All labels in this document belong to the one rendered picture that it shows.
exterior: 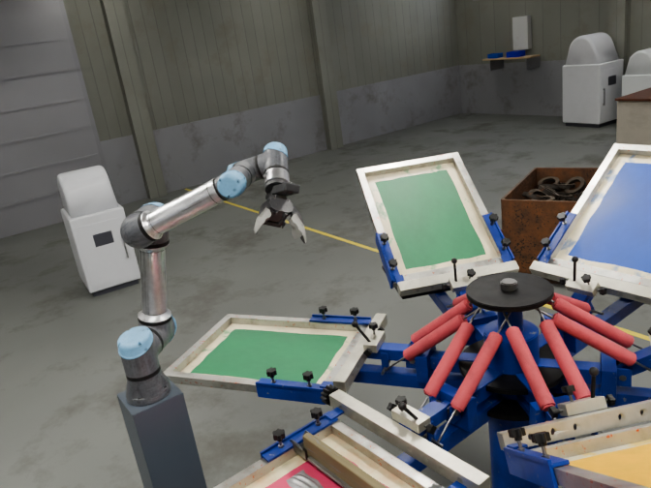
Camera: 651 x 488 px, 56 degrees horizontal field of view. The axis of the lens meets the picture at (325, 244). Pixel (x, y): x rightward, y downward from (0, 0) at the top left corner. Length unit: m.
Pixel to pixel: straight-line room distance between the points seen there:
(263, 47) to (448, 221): 8.94
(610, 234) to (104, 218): 4.97
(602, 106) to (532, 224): 6.85
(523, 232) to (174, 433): 3.75
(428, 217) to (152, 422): 1.73
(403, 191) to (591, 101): 8.87
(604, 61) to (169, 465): 10.73
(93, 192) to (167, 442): 4.69
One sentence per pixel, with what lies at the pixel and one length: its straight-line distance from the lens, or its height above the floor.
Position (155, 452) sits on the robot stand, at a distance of 2.26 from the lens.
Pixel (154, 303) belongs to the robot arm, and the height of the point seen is 1.50.
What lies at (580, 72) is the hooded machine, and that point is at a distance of 12.02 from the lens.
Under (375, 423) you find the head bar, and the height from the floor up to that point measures 1.04.
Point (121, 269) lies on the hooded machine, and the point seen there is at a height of 0.22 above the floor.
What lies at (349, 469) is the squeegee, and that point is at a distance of 1.94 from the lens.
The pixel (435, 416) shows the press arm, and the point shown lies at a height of 1.03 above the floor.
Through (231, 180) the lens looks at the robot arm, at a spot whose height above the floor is 1.93.
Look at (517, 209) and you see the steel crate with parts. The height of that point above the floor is 0.69.
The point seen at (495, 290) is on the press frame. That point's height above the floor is 1.32.
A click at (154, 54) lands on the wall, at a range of 10.92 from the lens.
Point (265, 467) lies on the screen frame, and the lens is 2.13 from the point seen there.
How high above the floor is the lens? 2.30
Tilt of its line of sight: 19 degrees down
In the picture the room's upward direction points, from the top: 8 degrees counter-clockwise
